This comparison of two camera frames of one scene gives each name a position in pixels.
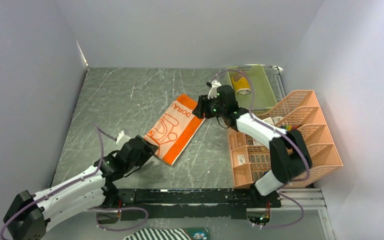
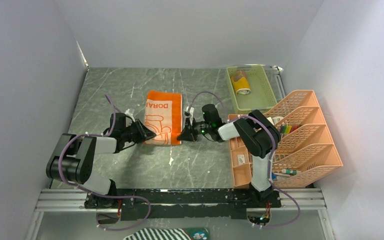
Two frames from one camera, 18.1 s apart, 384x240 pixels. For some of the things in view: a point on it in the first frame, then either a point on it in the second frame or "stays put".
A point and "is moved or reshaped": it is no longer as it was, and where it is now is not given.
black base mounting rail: (146, 204) stays put
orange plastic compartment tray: (250, 158) stays put
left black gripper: (148, 149) → (144, 132)
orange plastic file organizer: (300, 111) stays put
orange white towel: (175, 129) is moved or reshaped
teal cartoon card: (197, 233) stays put
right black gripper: (202, 106) → (188, 134)
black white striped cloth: (159, 234) stays put
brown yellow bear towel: (241, 84) stays put
